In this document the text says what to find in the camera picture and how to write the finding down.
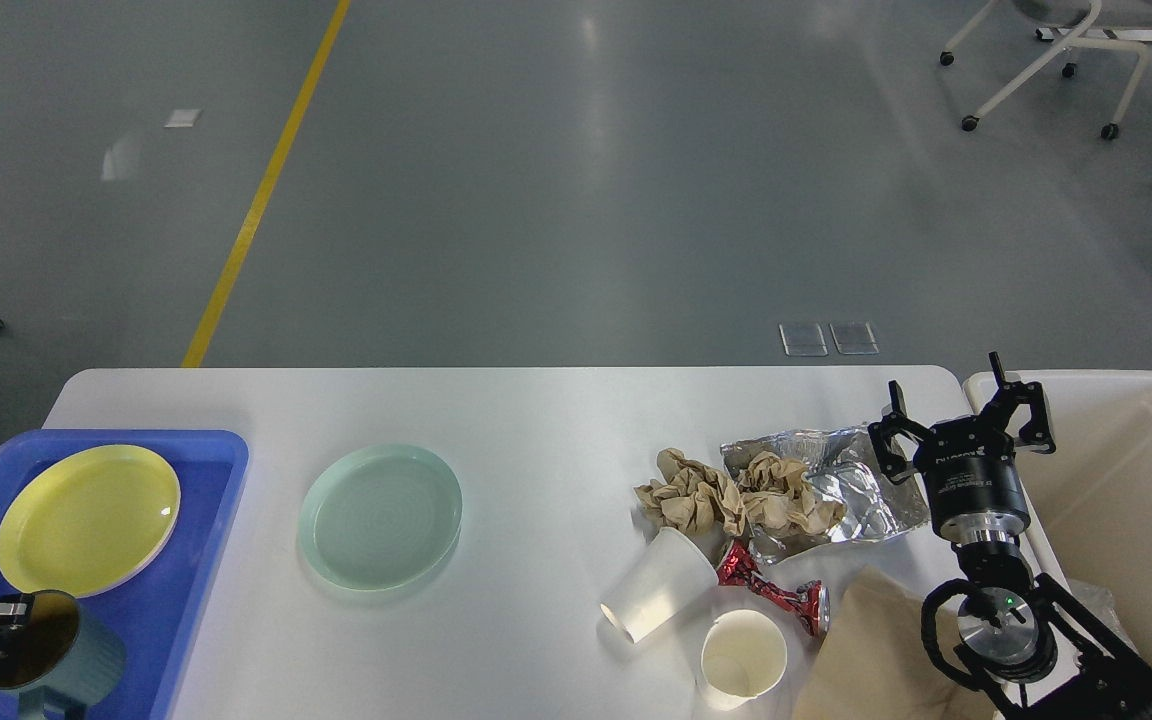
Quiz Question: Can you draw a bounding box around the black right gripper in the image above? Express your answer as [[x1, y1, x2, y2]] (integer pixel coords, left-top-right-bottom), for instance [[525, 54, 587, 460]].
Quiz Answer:
[[867, 351, 1058, 546]]

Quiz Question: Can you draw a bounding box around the light green plate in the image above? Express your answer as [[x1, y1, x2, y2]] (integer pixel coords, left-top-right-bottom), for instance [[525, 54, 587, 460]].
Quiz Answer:
[[297, 445, 463, 593]]

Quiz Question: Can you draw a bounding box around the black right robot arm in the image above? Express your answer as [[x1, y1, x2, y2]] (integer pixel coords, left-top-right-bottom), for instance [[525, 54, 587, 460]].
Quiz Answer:
[[867, 354, 1152, 719]]

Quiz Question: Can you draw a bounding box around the silver foil bag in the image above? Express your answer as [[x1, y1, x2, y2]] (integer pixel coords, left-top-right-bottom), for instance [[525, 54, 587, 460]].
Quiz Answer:
[[721, 427, 931, 564]]

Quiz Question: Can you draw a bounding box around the yellow plate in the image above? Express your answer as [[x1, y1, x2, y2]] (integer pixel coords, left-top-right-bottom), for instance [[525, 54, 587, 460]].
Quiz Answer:
[[0, 445, 183, 598]]

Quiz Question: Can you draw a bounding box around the floor outlet cover right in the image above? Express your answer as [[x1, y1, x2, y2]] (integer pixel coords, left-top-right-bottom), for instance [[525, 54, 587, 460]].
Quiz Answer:
[[829, 323, 881, 356]]

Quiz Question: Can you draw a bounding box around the floor outlet cover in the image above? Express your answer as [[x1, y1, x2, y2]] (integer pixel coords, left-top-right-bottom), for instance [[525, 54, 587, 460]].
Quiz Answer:
[[829, 323, 881, 356], [778, 323, 829, 357]]

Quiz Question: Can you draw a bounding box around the blue plastic tray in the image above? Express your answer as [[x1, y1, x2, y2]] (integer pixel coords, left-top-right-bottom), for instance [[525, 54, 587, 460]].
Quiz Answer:
[[0, 429, 250, 719]]

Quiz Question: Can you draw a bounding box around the white plastic bin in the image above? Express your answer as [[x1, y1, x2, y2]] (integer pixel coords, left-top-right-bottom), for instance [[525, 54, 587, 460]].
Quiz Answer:
[[1018, 369, 1152, 666]]

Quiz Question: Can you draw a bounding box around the crumpled brown paper right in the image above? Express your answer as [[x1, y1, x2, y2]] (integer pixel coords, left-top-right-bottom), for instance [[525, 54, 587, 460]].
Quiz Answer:
[[736, 450, 846, 539]]

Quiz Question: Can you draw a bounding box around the crumpled brown paper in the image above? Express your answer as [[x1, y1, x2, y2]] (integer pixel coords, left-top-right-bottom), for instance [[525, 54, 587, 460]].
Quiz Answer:
[[736, 450, 846, 539], [634, 448, 748, 537]]

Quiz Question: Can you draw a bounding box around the floor outlet cover left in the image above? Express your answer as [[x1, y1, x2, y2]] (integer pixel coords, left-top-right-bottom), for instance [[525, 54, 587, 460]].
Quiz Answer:
[[778, 323, 829, 357]]

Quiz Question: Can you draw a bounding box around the red foil wrapper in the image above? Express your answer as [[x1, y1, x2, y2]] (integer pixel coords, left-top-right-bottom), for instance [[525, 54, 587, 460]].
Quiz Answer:
[[717, 539, 831, 638]]

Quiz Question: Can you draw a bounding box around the brown paper bag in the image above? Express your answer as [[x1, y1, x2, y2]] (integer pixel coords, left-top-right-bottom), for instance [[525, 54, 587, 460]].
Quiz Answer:
[[791, 566, 996, 719]]

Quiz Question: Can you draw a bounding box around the crumpled brown paper left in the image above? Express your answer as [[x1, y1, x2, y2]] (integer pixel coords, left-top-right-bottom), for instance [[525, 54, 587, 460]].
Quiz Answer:
[[634, 448, 748, 537]]

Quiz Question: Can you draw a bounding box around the upright white paper cup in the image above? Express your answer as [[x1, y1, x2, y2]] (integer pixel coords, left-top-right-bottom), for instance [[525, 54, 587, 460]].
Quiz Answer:
[[699, 609, 788, 711]]

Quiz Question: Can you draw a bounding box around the tipped white paper cup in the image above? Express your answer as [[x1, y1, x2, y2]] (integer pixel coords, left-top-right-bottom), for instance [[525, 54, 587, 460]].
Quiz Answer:
[[599, 526, 718, 643]]

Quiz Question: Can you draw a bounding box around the white office chair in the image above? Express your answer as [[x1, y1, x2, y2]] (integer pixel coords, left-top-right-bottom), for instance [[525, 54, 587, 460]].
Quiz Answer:
[[960, 1, 1152, 141]]

